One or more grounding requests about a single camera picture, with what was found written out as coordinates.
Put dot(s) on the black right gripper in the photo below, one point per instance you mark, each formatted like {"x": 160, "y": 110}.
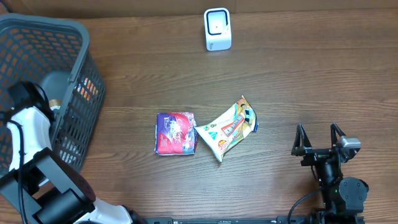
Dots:
{"x": 314, "y": 155}

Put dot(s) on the yellow snack bag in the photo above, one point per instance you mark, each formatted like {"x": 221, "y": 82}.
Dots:
{"x": 230, "y": 128}

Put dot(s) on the red purple pad pack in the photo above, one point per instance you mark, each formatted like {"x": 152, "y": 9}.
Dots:
{"x": 175, "y": 134}

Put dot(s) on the white bamboo print tube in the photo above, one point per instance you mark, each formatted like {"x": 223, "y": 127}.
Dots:
{"x": 55, "y": 105}

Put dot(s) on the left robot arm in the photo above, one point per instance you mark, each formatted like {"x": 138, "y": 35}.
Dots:
{"x": 41, "y": 186}

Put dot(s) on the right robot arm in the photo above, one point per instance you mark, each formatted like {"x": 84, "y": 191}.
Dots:
{"x": 343, "y": 197}

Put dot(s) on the white barcode scanner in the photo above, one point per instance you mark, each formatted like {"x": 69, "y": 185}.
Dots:
{"x": 217, "y": 26}

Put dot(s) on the grey plastic basket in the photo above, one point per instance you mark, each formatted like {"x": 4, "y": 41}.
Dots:
{"x": 54, "y": 54}

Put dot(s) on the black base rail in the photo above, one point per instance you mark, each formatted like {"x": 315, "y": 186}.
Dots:
{"x": 276, "y": 220}

